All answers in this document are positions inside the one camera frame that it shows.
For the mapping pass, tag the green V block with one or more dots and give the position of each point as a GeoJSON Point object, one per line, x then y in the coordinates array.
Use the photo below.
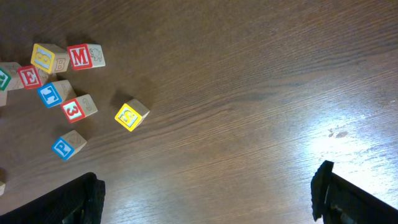
{"type": "Point", "coordinates": [2, 188]}

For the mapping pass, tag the red A block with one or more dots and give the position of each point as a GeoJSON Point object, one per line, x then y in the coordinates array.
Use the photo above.
{"type": "Point", "coordinates": [3, 98]}

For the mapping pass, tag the blue P block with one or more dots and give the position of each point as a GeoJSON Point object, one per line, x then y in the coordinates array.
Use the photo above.
{"type": "Point", "coordinates": [68, 145]}

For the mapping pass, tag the blue T block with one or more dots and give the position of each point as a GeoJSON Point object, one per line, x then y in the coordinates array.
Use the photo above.
{"type": "Point", "coordinates": [55, 93]}

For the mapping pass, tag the yellow block near E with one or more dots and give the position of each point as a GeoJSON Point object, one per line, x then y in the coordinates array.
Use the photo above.
{"type": "Point", "coordinates": [50, 58]}

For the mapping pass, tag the red M block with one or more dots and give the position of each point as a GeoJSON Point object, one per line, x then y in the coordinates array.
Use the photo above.
{"type": "Point", "coordinates": [85, 56]}

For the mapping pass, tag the red E block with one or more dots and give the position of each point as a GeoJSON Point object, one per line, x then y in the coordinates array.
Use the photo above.
{"type": "Point", "coordinates": [32, 77]}

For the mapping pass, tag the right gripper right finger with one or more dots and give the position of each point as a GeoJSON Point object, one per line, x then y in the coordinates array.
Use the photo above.
{"type": "Point", "coordinates": [335, 200]}

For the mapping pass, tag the green R block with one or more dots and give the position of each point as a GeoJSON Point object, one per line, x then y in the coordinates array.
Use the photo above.
{"type": "Point", "coordinates": [10, 79]}

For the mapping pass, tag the yellow S block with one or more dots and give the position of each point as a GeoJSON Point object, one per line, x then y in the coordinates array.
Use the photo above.
{"type": "Point", "coordinates": [132, 114]}

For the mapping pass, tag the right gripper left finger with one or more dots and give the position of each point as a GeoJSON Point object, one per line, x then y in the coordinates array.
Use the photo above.
{"type": "Point", "coordinates": [78, 201]}

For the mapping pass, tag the red 3 block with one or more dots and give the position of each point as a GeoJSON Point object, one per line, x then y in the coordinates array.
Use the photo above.
{"type": "Point", "coordinates": [79, 108]}

